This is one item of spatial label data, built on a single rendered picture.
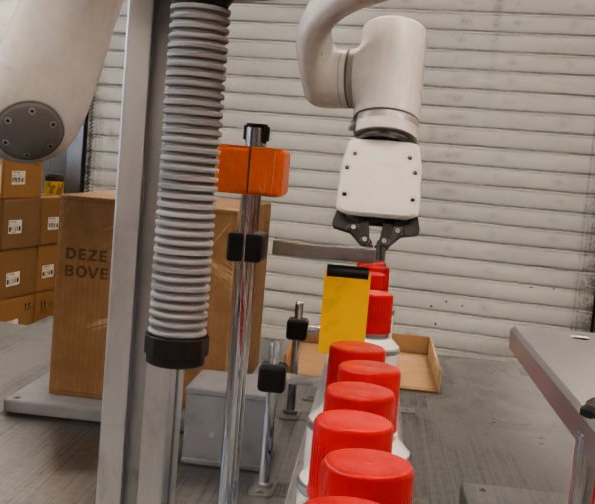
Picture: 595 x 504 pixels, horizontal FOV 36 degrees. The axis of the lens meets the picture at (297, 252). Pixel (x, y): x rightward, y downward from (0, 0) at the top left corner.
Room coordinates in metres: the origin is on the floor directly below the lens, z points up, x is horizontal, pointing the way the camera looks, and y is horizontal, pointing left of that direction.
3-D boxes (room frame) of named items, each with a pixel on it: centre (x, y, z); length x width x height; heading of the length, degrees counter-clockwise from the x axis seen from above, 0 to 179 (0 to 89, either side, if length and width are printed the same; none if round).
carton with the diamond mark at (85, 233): (1.34, 0.18, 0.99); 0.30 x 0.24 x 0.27; 174
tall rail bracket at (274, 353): (0.97, -0.01, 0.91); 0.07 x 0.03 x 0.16; 85
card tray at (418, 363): (1.63, -0.13, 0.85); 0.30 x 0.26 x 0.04; 175
